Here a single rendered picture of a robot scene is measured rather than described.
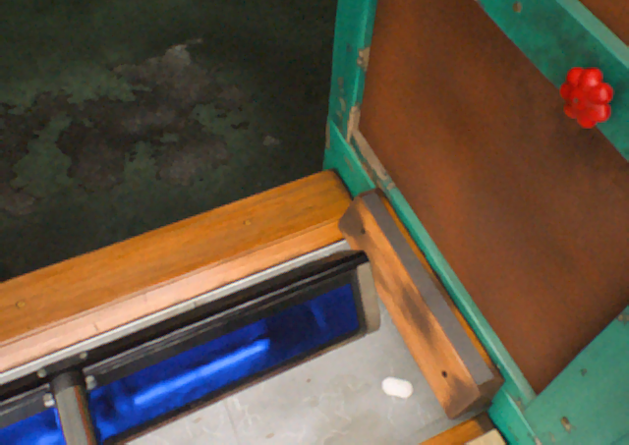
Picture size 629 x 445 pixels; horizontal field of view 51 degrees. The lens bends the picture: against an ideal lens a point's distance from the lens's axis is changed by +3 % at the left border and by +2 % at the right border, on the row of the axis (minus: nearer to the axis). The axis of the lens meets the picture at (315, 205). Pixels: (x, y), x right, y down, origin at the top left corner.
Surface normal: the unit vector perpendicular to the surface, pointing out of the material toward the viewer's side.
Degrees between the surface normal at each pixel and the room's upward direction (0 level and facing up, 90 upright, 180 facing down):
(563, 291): 90
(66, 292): 0
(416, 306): 67
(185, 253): 0
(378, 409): 0
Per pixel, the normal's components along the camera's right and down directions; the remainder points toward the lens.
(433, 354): -0.80, 0.07
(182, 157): 0.04, -0.57
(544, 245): -0.90, 0.32
